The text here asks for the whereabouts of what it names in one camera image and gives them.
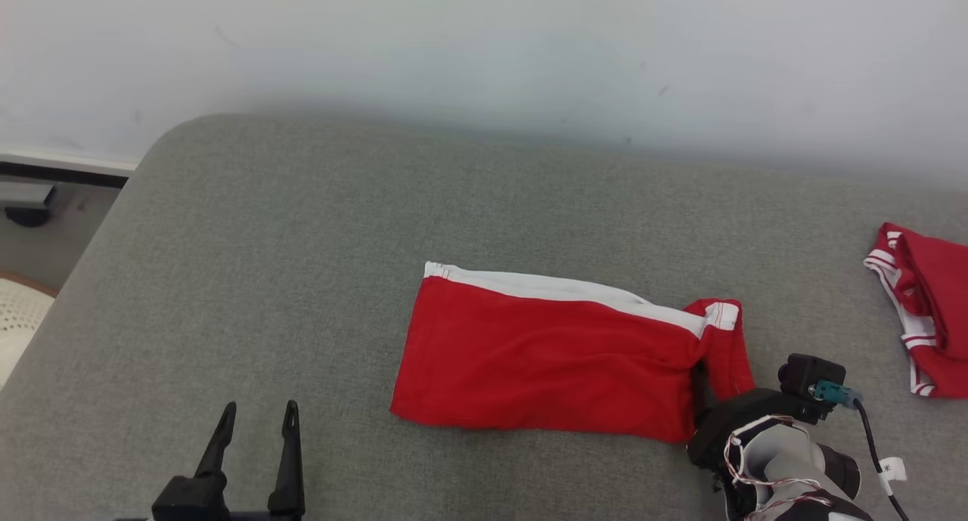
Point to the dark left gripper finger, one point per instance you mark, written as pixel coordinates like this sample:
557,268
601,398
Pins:
218,449
289,468

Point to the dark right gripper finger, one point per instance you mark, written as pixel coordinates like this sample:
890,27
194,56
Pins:
703,396

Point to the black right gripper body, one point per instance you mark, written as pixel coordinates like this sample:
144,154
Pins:
737,415

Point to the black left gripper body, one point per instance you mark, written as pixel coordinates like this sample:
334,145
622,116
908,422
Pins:
265,517

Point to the red shorts with white stripe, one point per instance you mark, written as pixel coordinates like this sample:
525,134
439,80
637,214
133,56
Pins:
544,355

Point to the red basketball jersey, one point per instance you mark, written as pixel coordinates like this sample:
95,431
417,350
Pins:
938,309

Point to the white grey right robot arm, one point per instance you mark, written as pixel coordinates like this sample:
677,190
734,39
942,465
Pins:
786,460

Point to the white woven basket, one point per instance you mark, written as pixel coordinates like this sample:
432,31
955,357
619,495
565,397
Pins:
19,324

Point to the dark grey floor object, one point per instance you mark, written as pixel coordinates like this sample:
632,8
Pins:
23,202

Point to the white and black baseboard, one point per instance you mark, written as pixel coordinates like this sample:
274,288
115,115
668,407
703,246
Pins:
60,169

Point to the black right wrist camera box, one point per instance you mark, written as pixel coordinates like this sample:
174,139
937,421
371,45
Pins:
805,370

